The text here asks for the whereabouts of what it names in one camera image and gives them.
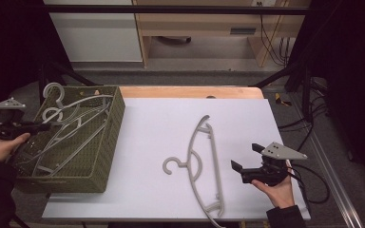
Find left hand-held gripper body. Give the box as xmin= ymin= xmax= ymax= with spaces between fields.
xmin=0 ymin=97 xmax=32 ymax=141

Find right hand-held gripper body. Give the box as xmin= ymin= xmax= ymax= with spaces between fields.
xmin=240 ymin=142 xmax=308 ymax=187

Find grey plastic clothes hanger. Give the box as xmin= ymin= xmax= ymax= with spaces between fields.
xmin=42 ymin=82 xmax=115 ymax=150
xmin=162 ymin=114 xmax=226 ymax=228
xmin=28 ymin=105 xmax=112 ymax=179

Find green woven basket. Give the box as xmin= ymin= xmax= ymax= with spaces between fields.
xmin=10 ymin=85 xmax=126 ymax=194

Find person's right hand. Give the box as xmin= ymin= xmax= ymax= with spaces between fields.
xmin=251 ymin=172 xmax=297 ymax=210

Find yellow and black tool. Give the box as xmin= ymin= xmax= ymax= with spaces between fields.
xmin=274 ymin=92 xmax=293 ymax=107

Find black metal stand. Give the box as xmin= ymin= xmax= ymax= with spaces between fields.
xmin=37 ymin=60 xmax=99 ymax=96
xmin=253 ymin=60 xmax=315 ymax=122

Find black curtain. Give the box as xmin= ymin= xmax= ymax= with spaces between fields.
xmin=0 ymin=0 xmax=74 ymax=108
xmin=289 ymin=0 xmax=365 ymax=191

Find white table cover sheet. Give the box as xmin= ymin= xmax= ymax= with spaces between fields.
xmin=41 ymin=97 xmax=312 ymax=221

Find white cabinet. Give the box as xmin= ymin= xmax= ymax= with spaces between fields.
xmin=42 ymin=0 xmax=144 ymax=64

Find light wooden desk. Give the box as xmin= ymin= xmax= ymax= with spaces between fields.
xmin=132 ymin=0 xmax=312 ymax=68

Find black floor cables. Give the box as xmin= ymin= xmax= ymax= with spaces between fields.
xmin=279 ymin=79 xmax=327 ymax=153

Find aluminium floor rail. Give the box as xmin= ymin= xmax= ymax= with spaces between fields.
xmin=289 ymin=94 xmax=365 ymax=228

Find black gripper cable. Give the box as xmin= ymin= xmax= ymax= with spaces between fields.
xmin=286 ymin=160 xmax=331 ymax=205

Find bundle of wall cables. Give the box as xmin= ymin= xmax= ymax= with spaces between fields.
xmin=259 ymin=13 xmax=291 ymax=67

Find grey desk drawer handle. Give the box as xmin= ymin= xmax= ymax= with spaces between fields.
xmin=229 ymin=27 xmax=257 ymax=36

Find white wall outlet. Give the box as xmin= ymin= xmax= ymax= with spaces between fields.
xmin=251 ymin=0 xmax=277 ymax=8

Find black horizontal frame bar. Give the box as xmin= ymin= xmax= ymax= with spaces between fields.
xmin=42 ymin=4 xmax=312 ymax=16

